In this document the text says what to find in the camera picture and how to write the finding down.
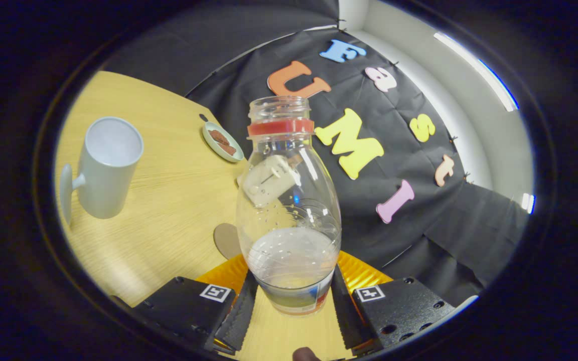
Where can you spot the wooden table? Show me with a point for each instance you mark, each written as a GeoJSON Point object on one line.
{"type": "Point", "coordinates": [178, 200]}

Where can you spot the small ceiling light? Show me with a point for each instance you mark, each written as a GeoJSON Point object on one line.
{"type": "Point", "coordinates": [528, 202]}

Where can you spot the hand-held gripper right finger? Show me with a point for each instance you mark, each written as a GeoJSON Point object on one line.
{"type": "Point", "coordinates": [404, 306]}

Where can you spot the long ceiling light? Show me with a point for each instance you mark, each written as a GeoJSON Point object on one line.
{"type": "Point", "coordinates": [474, 70]}

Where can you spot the round brown coaster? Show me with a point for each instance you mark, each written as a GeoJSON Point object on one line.
{"type": "Point", "coordinates": [225, 240]}

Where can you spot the pale grey cup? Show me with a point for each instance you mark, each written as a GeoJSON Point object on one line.
{"type": "Point", "coordinates": [106, 175]}

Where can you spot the pale green plate with food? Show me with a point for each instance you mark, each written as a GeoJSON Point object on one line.
{"type": "Point", "coordinates": [223, 143]}

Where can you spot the clear plastic juice bottle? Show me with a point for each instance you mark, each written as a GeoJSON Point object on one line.
{"type": "Point", "coordinates": [289, 250]}

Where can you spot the white toaster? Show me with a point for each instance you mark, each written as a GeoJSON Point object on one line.
{"type": "Point", "coordinates": [271, 180]}

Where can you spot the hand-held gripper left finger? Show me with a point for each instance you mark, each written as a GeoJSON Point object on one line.
{"type": "Point", "coordinates": [183, 306]}

